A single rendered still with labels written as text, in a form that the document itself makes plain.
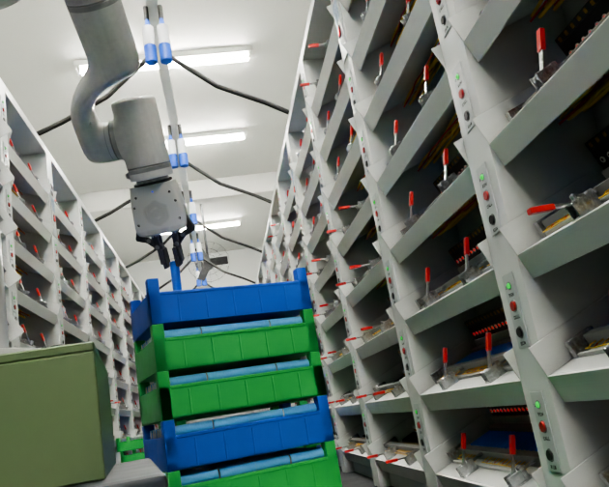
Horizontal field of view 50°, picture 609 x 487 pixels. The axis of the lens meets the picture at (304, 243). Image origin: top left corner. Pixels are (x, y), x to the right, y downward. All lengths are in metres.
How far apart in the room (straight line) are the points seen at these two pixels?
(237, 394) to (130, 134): 0.52
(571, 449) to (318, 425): 0.42
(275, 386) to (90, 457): 0.79
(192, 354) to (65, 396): 0.74
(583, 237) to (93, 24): 0.83
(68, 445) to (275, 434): 0.79
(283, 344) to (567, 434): 0.49
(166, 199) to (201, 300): 0.23
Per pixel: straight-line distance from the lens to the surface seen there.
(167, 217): 1.30
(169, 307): 1.16
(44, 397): 0.43
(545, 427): 1.13
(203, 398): 1.15
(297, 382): 1.21
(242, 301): 1.20
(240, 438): 1.17
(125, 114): 1.29
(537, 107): 1.02
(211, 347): 1.17
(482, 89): 1.19
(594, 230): 0.93
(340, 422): 3.12
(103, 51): 1.22
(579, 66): 0.93
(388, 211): 1.81
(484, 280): 1.24
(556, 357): 1.10
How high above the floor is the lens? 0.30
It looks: 14 degrees up
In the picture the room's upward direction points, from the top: 10 degrees counter-clockwise
